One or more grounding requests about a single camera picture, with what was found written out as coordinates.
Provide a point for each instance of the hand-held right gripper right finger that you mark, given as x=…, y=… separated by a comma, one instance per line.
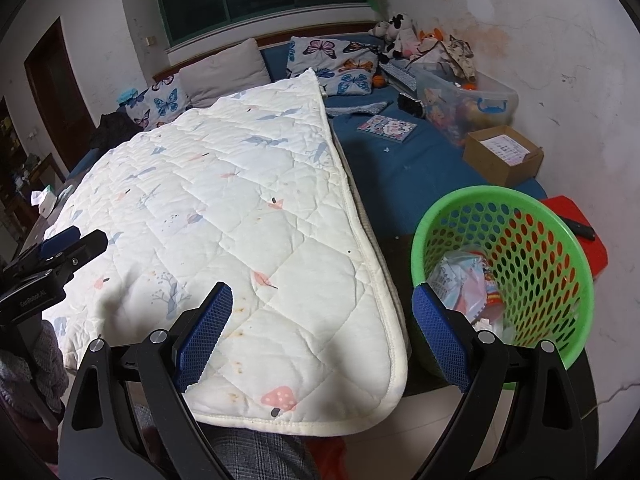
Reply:
x=440, y=335

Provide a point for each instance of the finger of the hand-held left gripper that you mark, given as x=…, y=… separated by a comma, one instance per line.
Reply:
x=60, y=242
x=87, y=250

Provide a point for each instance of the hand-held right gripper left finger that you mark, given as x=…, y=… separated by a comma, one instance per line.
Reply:
x=205, y=335

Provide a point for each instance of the blue white plastic packet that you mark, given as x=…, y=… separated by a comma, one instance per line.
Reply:
x=455, y=275

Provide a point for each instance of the green plastic basket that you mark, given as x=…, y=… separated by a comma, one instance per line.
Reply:
x=480, y=193

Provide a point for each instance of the person's left forearm grey sleeve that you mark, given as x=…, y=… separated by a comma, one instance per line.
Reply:
x=55, y=345

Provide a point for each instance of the tissue box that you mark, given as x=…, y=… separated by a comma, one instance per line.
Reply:
x=47, y=200

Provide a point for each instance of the dark clothing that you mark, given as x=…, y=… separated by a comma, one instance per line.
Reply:
x=115, y=130

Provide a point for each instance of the dark cabinet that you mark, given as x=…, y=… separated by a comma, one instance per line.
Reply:
x=7, y=130

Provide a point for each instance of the person's leg grey plaid pants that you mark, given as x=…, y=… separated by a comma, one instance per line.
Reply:
x=260, y=455

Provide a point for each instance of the white quilted mat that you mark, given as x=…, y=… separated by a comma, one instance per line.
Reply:
x=225, y=200

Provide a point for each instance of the blue butterfly print pillow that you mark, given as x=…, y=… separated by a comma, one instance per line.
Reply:
x=165, y=102

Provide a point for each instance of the brown wooden door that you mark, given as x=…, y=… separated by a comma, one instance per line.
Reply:
x=55, y=75

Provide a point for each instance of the red plastic bag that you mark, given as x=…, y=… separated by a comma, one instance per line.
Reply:
x=330, y=465

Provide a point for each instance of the cardboard box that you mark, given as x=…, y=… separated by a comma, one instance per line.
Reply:
x=487, y=167

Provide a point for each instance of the blue bed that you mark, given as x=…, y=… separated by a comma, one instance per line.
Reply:
x=425, y=160

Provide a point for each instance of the red box with remote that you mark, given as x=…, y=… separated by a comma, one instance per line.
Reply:
x=597, y=255

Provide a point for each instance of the pink printed card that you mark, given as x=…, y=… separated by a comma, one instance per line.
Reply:
x=387, y=127

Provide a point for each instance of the grey pillow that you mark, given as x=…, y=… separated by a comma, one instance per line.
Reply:
x=225, y=72

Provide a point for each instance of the black device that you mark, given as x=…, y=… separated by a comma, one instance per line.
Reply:
x=412, y=105

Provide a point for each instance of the clear plastic storage box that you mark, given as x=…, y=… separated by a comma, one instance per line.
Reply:
x=495, y=105

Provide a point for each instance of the grey patterned cloth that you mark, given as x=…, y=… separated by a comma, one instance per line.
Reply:
x=360, y=108

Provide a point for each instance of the grey patterned box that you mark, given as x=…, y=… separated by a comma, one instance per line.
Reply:
x=400, y=77

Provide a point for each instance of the small orange ball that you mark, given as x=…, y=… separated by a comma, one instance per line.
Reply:
x=379, y=81

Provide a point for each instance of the small butterfly print pillow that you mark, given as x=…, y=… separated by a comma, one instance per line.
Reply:
x=352, y=82

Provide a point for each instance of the beige printed cloth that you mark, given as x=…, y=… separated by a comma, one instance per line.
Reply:
x=460, y=55

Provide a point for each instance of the orange fox plush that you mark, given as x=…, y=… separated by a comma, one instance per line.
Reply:
x=430, y=36

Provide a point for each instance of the dark window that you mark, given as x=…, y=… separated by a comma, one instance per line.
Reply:
x=260, y=0

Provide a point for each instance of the large butterfly print pillow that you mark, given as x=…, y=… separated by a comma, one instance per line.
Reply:
x=320, y=50

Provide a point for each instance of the black white cow plush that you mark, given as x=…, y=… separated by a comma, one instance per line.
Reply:
x=400, y=25

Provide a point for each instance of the wooden headboard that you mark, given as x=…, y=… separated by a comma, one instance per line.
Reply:
x=320, y=30

